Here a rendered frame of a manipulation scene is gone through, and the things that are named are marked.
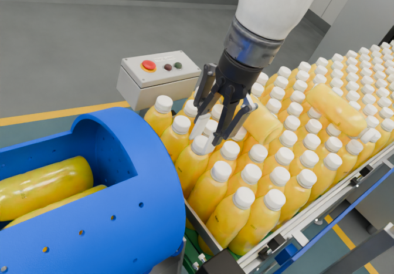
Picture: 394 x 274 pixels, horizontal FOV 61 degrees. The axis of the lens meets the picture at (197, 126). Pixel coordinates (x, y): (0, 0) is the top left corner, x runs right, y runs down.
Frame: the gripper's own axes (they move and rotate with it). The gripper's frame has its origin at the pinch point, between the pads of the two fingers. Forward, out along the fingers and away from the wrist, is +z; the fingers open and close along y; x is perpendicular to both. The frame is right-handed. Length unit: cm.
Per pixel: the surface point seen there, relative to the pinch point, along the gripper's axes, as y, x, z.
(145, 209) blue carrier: 12.0, -24.2, -6.3
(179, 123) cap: -6.9, -0.9, 3.0
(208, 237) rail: 14.9, -4.1, 15.9
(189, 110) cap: -10.2, 4.8, 3.6
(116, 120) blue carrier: -1.9, -21.8, -9.6
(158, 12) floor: -234, 176, 114
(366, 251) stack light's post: 37.4, 25.1, 10.8
